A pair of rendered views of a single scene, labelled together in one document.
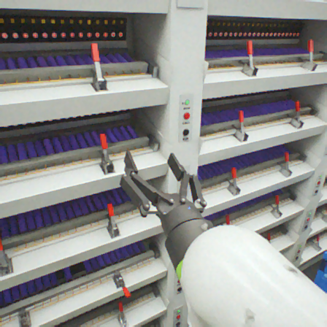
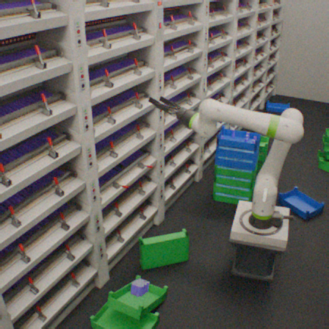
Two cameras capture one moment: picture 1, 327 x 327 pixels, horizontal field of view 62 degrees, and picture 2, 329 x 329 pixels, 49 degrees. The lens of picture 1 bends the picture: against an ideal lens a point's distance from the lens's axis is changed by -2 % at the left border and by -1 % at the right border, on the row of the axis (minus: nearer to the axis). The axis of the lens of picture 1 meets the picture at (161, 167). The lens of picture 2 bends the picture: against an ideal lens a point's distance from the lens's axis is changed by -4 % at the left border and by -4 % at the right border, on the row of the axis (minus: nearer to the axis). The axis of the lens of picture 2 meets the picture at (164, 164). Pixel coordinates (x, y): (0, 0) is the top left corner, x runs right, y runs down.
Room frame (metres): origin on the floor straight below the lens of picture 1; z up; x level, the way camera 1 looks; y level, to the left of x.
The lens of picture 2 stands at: (-1.22, 1.10, 1.65)
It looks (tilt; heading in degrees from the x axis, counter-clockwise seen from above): 28 degrees down; 328
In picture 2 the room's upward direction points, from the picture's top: straight up
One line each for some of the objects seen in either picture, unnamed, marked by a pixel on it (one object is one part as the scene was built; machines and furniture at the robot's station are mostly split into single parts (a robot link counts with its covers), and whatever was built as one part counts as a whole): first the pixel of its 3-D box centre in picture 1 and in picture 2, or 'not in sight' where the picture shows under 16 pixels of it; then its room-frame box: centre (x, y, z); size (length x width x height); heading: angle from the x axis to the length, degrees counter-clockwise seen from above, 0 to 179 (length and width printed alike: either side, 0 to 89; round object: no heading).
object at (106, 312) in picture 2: not in sight; (125, 320); (-0.01, 0.59, 0.04); 0.30 x 0.20 x 0.08; 29
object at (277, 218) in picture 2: not in sight; (271, 217); (-0.07, -0.35, 0.37); 0.26 x 0.15 x 0.06; 50
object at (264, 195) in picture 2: not in sight; (264, 198); (-0.03, -0.31, 0.49); 0.16 x 0.13 x 0.19; 130
